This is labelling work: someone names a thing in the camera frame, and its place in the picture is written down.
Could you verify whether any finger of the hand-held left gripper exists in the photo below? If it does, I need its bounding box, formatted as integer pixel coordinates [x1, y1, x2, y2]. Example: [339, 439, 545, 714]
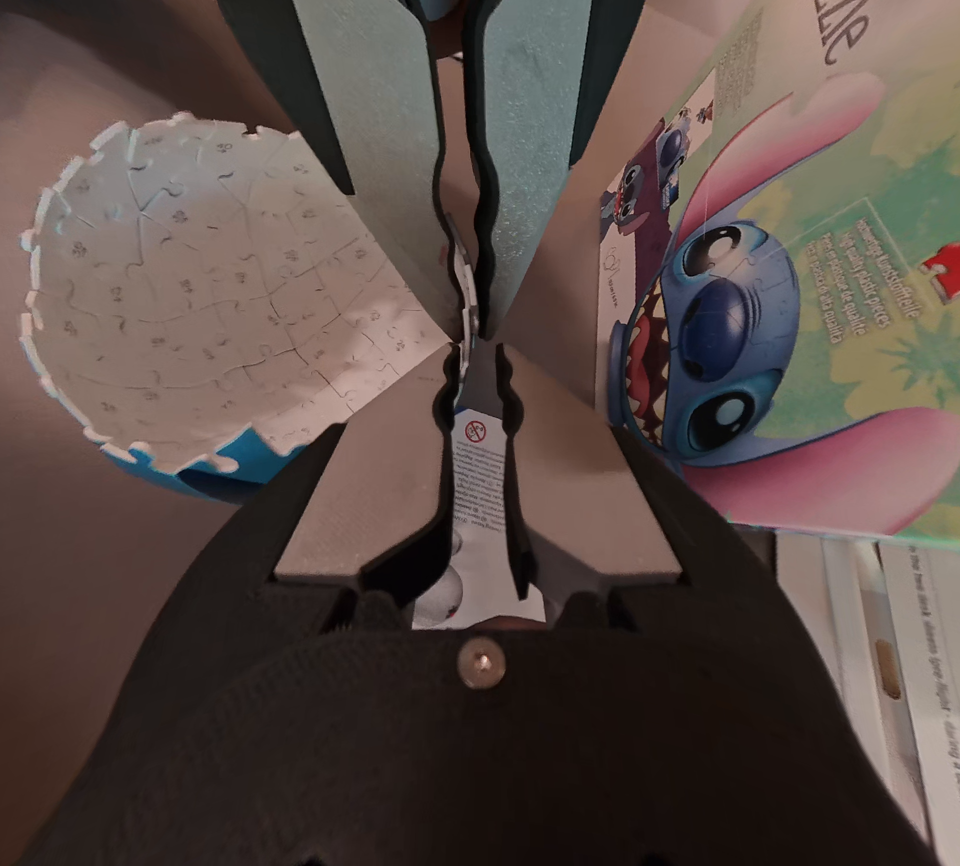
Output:
[462, 0, 600, 342]
[283, 0, 470, 339]

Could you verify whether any white puzzle piece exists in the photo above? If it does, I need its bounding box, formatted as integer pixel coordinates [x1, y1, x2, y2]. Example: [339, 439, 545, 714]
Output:
[442, 212, 483, 369]

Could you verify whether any printed cardboard puzzle box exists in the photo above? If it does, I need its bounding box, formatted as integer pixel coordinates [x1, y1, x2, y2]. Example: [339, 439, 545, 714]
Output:
[596, 0, 960, 549]

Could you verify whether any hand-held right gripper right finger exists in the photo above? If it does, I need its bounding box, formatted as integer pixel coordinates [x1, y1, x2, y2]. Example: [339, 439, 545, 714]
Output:
[495, 344, 684, 602]

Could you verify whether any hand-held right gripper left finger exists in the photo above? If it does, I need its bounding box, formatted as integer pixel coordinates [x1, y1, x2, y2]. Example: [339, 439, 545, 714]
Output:
[273, 343, 463, 609]

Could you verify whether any white instruction leaflet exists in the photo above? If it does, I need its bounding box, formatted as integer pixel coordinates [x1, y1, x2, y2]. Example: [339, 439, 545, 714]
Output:
[410, 386, 550, 631]

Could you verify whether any partly built blue puzzle ball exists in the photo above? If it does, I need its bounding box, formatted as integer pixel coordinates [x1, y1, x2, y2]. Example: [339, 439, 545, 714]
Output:
[20, 114, 471, 504]

